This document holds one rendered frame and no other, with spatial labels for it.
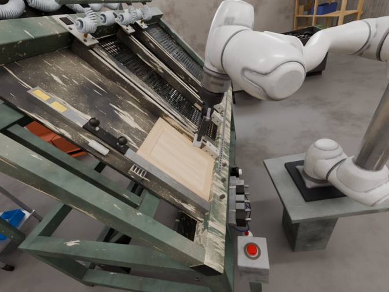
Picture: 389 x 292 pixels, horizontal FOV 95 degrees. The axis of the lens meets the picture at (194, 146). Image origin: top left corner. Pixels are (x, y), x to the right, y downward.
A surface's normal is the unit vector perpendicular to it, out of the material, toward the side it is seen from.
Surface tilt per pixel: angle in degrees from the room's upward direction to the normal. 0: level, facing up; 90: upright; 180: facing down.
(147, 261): 0
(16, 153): 54
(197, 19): 90
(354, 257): 0
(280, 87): 100
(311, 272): 0
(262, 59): 45
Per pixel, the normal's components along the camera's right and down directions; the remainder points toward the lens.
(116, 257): -0.23, -0.78
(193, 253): 0.64, -0.51
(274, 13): 0.00, 0.60
